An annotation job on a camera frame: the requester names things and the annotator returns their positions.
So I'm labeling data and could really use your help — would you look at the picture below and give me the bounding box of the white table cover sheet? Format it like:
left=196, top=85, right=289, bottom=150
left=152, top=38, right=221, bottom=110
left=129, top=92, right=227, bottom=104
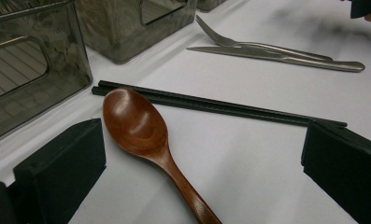
left=0, top=0, right=371, bottom=224

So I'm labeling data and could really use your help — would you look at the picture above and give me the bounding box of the black chopstick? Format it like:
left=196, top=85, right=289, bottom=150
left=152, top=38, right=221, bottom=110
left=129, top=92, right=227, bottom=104
left=97, top=79, right=349, bottom=129
left=91, top=86, right=313, bottom=128

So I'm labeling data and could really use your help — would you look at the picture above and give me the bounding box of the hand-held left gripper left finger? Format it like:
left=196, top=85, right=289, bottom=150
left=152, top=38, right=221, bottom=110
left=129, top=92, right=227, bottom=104
left=8, top=118, right=107, bottom=224

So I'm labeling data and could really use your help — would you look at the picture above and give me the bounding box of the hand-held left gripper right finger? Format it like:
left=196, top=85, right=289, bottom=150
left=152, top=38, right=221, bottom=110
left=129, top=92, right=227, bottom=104
left=300, top=119, right=371, bottom=224

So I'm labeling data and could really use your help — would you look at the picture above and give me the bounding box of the brown wooden spoon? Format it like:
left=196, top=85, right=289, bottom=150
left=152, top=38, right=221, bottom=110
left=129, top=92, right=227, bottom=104
left=102, top=87, right=223, bottom=224

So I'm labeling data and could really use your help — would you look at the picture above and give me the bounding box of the metal table knife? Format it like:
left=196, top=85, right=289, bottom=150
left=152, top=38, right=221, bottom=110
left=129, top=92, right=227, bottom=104
left=186, top=46, right=366, bottom=74

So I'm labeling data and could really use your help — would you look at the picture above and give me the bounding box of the metal fork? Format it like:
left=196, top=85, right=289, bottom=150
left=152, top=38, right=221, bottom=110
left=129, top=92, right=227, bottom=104
left=194, top=14, right=335, bottom=62

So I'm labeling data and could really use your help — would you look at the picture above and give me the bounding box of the smoky clear plastic bin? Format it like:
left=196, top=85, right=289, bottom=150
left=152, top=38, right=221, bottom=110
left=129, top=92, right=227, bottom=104
left=195, top=0, right=228, bottom=13
left=0, top=0, right=93, bottom=147
left=74, top=0, right=198, bottom=64

